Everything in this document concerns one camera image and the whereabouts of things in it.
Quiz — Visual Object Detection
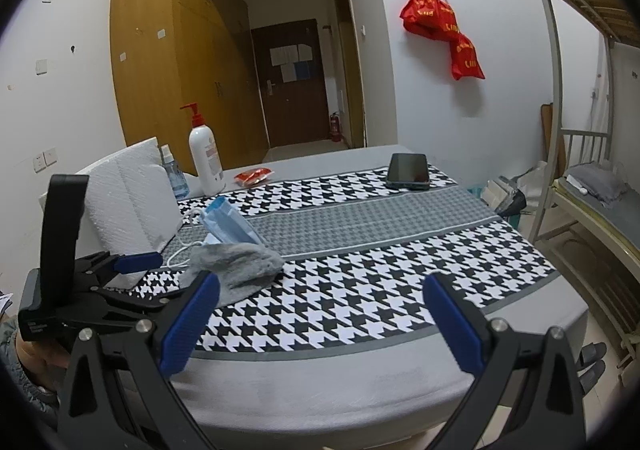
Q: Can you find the grey slipper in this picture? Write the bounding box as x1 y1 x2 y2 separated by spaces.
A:
577 342 608 371
580 362 607 392

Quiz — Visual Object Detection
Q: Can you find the grey folded blanket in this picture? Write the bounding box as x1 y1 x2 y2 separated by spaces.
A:
565 164 631 206

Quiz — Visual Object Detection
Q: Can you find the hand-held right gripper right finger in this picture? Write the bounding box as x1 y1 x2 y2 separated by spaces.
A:
422 272 586 450

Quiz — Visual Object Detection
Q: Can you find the light wooden side door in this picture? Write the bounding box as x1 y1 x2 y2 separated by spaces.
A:
334 0 368 148

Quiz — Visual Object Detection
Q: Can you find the grey sock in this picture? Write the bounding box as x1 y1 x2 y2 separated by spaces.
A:
179 242 286 306

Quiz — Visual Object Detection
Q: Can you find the wide white paper notice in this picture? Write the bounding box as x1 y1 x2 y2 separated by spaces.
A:
270 44 312 66

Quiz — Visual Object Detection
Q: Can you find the white pump lotion bottle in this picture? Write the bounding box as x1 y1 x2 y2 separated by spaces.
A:
180 102 226 197

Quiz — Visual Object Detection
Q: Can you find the blue face mask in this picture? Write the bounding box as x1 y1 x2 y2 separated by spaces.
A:
167 196 268 271

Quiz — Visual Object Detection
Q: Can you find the white plastic bag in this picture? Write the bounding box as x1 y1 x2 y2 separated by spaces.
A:
515 161 551 191

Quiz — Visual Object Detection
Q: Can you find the black bag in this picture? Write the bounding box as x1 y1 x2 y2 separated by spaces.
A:
500 190 528 217

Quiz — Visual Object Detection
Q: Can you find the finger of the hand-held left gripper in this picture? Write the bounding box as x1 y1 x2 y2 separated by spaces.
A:
75 251 163 287
92 286 193 320

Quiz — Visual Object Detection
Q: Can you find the red snack packet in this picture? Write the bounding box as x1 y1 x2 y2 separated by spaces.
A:
235 166 273 187

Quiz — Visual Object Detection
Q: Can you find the white foam box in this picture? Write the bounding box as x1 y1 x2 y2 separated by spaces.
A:
39 136 187 288

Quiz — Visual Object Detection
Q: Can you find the person's left forearm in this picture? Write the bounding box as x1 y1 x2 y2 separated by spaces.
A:
0 317 63 436

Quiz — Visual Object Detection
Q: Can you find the clear spray bottle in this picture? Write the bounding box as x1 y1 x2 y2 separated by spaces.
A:
159 144 190 200

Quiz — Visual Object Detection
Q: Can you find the wooden board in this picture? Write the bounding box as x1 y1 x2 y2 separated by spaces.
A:
540 102 566 171

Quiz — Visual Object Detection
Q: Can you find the person's left hand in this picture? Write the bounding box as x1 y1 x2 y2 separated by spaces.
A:
15 332 71 383

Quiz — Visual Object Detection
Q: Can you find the dark brown door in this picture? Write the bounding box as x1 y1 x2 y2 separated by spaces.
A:
250 19 331 148

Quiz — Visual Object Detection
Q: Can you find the wooden wardrobe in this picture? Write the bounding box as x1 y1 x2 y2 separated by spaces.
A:
110 0 266 171

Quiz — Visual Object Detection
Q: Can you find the black smartphone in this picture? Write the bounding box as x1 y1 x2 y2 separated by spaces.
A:
385 152 431 191

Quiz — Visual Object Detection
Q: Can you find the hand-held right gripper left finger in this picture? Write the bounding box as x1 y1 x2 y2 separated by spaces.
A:
57 271 221 450

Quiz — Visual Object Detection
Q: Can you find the red plastic bag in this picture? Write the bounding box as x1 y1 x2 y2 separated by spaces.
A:
400 0 458 41
447 32 486 81

